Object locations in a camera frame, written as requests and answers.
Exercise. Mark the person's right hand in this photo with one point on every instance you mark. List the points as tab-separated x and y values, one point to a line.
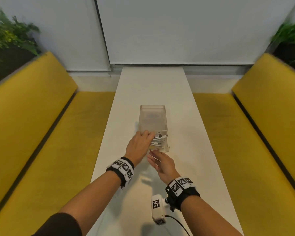
166	167

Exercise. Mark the person's left hand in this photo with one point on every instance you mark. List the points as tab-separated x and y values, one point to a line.
137	147

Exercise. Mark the person's right fingers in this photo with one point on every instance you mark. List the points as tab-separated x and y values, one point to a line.
154	158

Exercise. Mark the person's left fingers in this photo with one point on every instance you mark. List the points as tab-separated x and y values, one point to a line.
147	135

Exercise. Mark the person's right forearm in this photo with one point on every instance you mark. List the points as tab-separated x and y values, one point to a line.
206	218

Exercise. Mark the person's left forearm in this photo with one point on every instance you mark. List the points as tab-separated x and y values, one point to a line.
93	196

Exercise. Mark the clear plastic box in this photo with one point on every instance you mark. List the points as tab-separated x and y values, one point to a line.
152	117

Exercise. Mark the black marker wristband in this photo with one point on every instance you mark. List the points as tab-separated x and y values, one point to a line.
182	191
123	169

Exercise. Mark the yellow upholstered bench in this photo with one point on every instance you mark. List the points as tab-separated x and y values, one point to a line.
255	144
39	135

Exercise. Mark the wide white roller blind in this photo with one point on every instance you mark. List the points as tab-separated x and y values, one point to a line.
191	29

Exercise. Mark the black sleeve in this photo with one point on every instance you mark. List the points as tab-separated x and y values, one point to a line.
60	226

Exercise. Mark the narrow white roller blind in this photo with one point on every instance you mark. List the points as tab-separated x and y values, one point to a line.
64	29

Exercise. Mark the black planter box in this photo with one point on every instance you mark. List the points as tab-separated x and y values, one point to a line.
9	63
288	52

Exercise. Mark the green leafy plant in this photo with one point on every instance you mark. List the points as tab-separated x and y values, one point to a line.
288	31
7	34

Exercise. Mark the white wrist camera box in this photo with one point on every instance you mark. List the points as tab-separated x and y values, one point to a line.
157	208

